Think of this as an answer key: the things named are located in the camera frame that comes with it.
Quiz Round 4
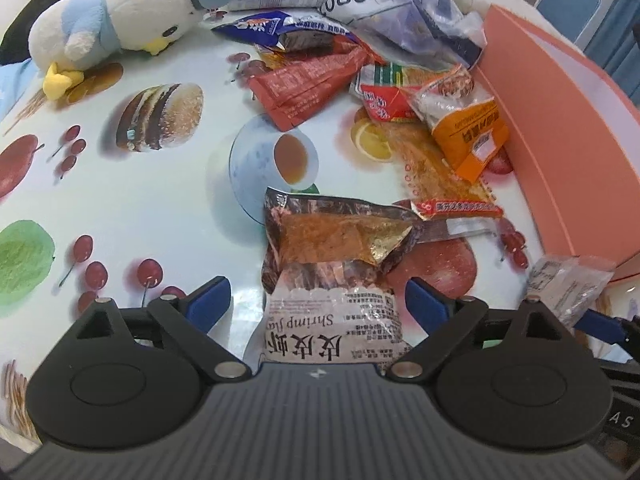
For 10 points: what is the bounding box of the thin red sausage stick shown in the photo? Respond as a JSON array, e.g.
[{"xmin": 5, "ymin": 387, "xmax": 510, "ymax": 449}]
[{"xmin": 409, "ymin": 197, "xmax": 505, "ymax": 222}]

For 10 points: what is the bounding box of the small red snack packet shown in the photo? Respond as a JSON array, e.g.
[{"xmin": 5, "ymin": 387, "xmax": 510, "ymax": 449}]
[{"xmin": 327, "ymin": 35, "xmax": 388, "ymax": 67}]

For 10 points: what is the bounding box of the white and blue plush penguin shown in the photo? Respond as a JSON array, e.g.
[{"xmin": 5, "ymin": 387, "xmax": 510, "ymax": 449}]
[{"xmin": 27, "ymin": 0, "xmax": 242, "ymax": 101}]

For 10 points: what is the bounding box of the orange and clear snack packet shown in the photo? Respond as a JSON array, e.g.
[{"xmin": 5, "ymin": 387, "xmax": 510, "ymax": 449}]
[{"xmin": 407, "ymin": 63, "xmax": 511, "ymax": 183}]

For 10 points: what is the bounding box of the blue covered chair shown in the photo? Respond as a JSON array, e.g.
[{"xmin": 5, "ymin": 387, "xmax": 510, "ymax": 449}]
[{"xmin": 535, "ymin": 0, "xmax": 601, "ymax": 46}]

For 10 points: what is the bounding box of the blue curtain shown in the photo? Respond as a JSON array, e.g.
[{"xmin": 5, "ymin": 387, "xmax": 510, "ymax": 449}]
[{"xmin": 582, "ymin": 0, "xmax": 640, "ymax": 106}]

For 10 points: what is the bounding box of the red foil snack packet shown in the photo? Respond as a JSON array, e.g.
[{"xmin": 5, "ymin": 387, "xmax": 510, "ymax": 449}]
[{"xmin": 245, "ymin": 47, "xmax": 381, "ymax": 132}]

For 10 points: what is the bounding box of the fruit printed tablecloth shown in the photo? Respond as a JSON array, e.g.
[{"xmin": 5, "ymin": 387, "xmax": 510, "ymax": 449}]
[{"xmin": 0, "ymin": 10, "xmax": 621, "ymax": 456}]

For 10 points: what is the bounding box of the blue snack packet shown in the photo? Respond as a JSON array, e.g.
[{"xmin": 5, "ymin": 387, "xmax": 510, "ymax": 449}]
[{"xmin": 212, "ymin": 11, "xmax": 358, "ymax": 53}]

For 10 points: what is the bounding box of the red header noodle snack packet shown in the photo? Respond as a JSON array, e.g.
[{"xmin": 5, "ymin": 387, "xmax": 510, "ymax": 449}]
[{"xmin": 350, "ymin": 67, "xmax": 426, "ymax": 123}]

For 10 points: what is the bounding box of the clear plastic bag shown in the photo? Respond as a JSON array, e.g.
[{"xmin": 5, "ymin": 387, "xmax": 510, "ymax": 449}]
[{"xmin": 345, "ymin": 0, "xmax": 488, "ymax": 68}]

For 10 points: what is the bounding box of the small clear snack packet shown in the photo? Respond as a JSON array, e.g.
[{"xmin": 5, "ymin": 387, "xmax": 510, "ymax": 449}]
[{"xmin": 525, "ymin": 255, "xmax": 617, "ymax": 328}]

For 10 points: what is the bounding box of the pink cardboard box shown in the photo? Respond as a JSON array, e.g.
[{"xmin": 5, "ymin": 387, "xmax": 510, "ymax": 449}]
[{"xmin": 470, "ymin": 4, "xmax": 640, "ymax": 281}]

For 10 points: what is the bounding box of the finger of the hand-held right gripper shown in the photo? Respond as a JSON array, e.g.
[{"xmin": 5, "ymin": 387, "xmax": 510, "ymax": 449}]
[{"xmin": 575, "ymin": 309, "xmax": 640, "ymax": 357}]

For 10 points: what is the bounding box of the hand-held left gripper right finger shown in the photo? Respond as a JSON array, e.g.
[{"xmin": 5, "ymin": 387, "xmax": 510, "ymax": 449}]
[{"xmin": 389, "ymin": 277, "xmax": 569, "ymax": 381}]

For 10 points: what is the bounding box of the light blue star bedsheet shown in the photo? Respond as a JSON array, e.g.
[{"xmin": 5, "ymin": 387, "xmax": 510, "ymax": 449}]
[{"xmin": 0, "ymin": 57, "xmax": 38, "ymax": 121}]

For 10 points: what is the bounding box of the green striped snack packet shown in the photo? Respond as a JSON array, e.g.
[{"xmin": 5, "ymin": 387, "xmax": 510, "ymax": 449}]
[{"xmin": 372, "ymin": 62, "xmax": 461, "ymax": 88}]

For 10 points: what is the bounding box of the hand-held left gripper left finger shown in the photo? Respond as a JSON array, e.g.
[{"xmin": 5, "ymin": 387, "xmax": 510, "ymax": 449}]
[{"xmin": 75, "ymin": 276, "xmax": 252, "ymax": 382}]

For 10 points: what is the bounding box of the brown and white shrimp snack bag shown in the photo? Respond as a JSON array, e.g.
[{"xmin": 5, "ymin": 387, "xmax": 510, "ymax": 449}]
[{"xmin": 244, "ymin": 187, "xmax": 426, "ymax": 376}]

